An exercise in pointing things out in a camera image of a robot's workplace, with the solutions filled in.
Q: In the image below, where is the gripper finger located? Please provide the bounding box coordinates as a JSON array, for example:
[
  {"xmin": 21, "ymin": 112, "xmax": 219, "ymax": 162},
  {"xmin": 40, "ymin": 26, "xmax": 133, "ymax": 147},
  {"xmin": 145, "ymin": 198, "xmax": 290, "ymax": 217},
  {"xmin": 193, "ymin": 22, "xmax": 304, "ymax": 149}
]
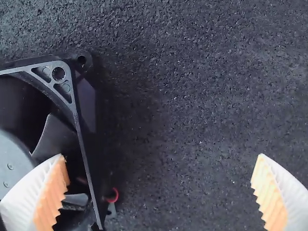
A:
[
  {"xmin": 250, "ymin": 153, "xmax": 308, "ymax": 231},
  {"xmin": 0, "ymin": 154, "xmax": 71, "ymax": 231}
]

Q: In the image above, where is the black square fan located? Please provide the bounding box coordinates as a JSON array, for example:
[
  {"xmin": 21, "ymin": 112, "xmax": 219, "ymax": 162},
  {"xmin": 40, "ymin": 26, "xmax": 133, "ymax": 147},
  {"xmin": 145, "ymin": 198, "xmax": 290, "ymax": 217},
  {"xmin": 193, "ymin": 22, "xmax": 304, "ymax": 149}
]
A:
[{"xmin": 0, "ymin": 50, "xmax": 120, "ymax": 231}]

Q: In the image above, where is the black mat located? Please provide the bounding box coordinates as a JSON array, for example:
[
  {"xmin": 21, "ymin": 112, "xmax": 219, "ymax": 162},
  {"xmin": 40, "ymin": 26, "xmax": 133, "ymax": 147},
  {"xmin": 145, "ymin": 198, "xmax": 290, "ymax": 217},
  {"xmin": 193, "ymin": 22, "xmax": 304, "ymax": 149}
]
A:
[{"xmin": 0, "ymin": 0, "xmax": 308, "ymax": 231}]

